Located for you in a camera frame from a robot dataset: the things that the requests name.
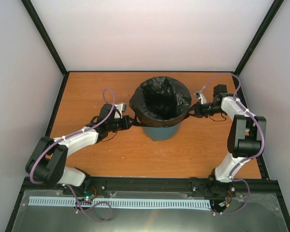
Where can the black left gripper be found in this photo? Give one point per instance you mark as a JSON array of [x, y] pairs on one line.
[[126, 126]]

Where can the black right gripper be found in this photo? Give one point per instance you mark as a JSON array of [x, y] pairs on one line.
[[198, 112]]

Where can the teal plastic trash bin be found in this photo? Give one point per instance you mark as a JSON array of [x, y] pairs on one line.
[[161, 134]]

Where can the black plastic trash bag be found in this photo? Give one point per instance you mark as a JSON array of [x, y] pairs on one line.
[[161, 102]]

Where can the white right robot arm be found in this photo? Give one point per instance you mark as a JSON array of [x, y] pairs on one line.
[[246, 138]]

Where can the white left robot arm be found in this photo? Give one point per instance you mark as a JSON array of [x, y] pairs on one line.
[[47, 163]]

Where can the green lit circuit board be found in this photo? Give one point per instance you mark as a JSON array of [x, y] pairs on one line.
[[90, 194]]

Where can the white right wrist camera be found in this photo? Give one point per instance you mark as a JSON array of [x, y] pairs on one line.
[[200, 97]]

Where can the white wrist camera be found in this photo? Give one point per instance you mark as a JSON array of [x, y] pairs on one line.
[[119, 110], [200, 97]]

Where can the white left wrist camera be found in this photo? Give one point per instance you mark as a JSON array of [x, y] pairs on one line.
[[119, 110]]

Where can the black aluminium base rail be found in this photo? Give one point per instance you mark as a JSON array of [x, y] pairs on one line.
[[194, 187]]

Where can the light blue slotted cable duct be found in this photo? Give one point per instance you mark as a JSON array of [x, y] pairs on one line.
[[120, 203]]

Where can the black right frame post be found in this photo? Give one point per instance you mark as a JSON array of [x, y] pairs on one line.
[[274, 8]]

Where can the black frame post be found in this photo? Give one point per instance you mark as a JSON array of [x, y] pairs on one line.
[[44, 35], [274, 8]]

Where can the black left frame post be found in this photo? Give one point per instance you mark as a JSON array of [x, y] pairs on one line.
[[44, 35]]

